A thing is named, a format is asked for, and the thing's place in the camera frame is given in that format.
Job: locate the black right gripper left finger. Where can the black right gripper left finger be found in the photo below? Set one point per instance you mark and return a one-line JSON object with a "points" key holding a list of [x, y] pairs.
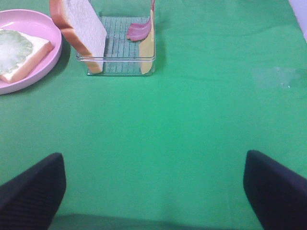
{"points": [[30, 200]]}

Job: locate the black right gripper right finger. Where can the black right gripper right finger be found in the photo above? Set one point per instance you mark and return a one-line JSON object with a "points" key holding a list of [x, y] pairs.
{"points": [[277, 195]]}

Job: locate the green lettuce leaf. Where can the green lettuce leaf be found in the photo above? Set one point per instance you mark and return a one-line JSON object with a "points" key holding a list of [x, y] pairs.
{"points": [[14, 49]]}

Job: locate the white bread slice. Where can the white bread slice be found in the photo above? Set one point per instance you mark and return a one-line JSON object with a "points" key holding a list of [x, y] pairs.
{"points": [[80, 25], [41, 47]]}

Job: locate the green tablecloth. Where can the green tablecloth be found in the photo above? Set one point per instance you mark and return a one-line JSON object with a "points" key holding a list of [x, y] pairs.
{"points": [[230, 76]]}

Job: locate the pink round plate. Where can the pink round plate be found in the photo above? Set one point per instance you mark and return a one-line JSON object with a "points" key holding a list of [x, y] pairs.
{"points": [[33, 23]]}

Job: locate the clear right plastic tray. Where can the clear right plastic tray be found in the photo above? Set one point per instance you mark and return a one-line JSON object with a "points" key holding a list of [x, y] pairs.
{"points": [[121, 56]]}

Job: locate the yellow cheese slice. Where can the yellow cheese slice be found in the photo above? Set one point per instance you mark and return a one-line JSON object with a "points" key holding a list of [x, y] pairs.
{"points": [[146, 48]]}

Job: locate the pink bacon strip right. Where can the pink bacon strip right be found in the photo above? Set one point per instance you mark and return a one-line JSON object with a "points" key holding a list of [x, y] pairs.
{"points": [[139, 31]]}

